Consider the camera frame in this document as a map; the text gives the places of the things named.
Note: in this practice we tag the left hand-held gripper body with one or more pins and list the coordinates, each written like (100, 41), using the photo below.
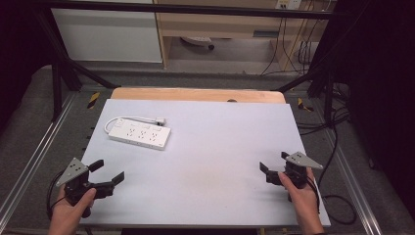
(75, 182)

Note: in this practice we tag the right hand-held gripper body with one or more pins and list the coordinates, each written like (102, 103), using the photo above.
(297, 169)

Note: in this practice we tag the person's right hand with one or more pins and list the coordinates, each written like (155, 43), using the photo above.
(305, 200)

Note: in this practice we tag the person's left hand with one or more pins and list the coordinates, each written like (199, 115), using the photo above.
(68, 215)

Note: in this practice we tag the light grey table board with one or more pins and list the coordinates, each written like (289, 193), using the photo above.
(202, 163)

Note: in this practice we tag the white power plug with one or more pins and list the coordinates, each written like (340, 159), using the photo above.
(160, 121)

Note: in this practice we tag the wooden table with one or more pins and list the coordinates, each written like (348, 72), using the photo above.
(195, 94)

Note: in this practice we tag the black curtain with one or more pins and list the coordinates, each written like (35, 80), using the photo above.
(19, 49)
(381, 81)

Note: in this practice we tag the white cabinet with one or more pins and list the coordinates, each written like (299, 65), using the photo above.
(107, 32)

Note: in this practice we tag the white power strip under desk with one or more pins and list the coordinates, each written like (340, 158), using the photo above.
(197, 40)

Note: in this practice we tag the aluminium floor rail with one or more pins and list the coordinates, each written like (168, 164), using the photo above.
(32, 156)
(355, 182)

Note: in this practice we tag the black metal frame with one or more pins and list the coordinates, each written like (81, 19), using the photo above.
(56, 88)

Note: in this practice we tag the white wall socket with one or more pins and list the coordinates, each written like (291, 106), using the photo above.
(287, 4)

